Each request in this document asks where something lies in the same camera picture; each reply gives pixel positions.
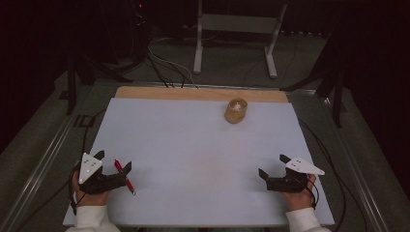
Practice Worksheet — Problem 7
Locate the white table mat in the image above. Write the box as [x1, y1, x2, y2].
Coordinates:
[62, 97, 336, 228]

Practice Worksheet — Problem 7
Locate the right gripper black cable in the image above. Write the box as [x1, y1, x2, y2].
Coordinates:
[298, 118, 369, 232]

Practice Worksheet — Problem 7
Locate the person's left hand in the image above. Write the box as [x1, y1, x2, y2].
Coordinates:
[71, 160, 112, 208]

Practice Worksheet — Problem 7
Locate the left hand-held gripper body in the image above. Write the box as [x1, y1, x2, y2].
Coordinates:
[77, 152, 129, 196]

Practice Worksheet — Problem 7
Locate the wooden pen holder cup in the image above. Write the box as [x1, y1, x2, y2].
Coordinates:
[223, 97, 249, 125]

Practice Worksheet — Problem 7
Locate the black metal stand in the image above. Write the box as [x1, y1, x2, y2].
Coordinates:
[58, 42, 133, 116]
[279, 28, 347, 130]

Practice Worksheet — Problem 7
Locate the person's right hand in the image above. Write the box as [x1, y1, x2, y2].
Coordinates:
[282, 173, 318, 213]

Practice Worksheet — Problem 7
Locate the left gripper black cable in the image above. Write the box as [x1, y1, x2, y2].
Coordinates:
[13, 108, 108, 232]

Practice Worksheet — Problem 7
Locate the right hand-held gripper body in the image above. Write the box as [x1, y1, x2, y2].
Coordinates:
[266, 156, 326, 194]

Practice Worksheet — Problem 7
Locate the red pen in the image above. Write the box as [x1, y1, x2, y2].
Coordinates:
[113, 159, 136, 196]

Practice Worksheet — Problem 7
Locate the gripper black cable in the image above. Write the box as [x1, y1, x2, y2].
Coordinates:
[13, 108, 108, 232]
[298, 118, 369, 232]

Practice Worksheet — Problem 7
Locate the bundle of floor cables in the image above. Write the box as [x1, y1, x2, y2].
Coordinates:
[127, 35, 199, 90]

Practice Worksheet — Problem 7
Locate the white metal stand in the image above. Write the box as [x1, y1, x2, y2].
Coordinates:
[192, 0, 288, 79]

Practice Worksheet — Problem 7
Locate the metal floor rail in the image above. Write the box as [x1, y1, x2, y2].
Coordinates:
[318, 96, 393, 232]
[0, 110, 81, 232]

